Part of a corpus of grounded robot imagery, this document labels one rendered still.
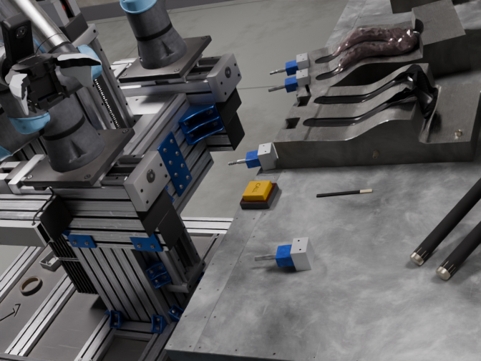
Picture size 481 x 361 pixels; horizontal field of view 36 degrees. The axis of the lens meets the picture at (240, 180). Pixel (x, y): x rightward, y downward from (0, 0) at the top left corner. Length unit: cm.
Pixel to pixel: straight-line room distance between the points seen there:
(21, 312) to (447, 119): 182
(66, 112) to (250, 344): 72
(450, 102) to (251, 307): 75
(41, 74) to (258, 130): 255
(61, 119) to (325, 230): 69
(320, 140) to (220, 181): 167
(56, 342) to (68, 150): 107
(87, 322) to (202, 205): 93
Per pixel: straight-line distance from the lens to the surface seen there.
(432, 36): 219
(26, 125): 154
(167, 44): 220
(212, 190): 348
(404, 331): 147
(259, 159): 198
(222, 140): 228
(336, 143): 188
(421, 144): 183
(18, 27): 133
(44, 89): 134
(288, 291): 162
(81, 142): 187
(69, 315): 285
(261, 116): 391
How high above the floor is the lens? 189
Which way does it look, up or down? 33 degrees down
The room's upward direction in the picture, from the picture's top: 22 degrees counter-clockwise
